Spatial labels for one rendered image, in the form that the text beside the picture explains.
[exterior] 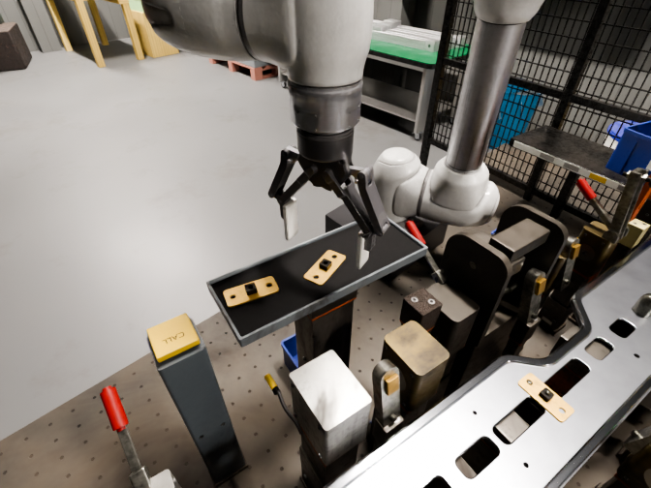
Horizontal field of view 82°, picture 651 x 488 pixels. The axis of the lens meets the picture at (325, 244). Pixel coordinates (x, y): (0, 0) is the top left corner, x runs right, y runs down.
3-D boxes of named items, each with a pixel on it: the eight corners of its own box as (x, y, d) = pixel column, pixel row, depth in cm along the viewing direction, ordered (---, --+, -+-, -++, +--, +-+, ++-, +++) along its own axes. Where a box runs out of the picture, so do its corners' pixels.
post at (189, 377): (215, 488, 80) (155, 374, 52) (202, 456, 85) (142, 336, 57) (248, 467, 83) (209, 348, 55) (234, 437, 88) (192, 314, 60)
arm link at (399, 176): (374, 190, 138) (379, 136, 123) (423, 201, 133) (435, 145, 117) (359, 217, 127) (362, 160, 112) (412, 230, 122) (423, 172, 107)
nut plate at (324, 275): (322, 287, 62) (322, 281, 61) (302, 278, 63) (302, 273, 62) (347, 258, 67) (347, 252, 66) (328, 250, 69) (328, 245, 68)
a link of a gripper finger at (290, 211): (286, 206, 60) (282, 205, 60) (289, 241, 64) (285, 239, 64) (296, 198, 62) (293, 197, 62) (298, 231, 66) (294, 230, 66)
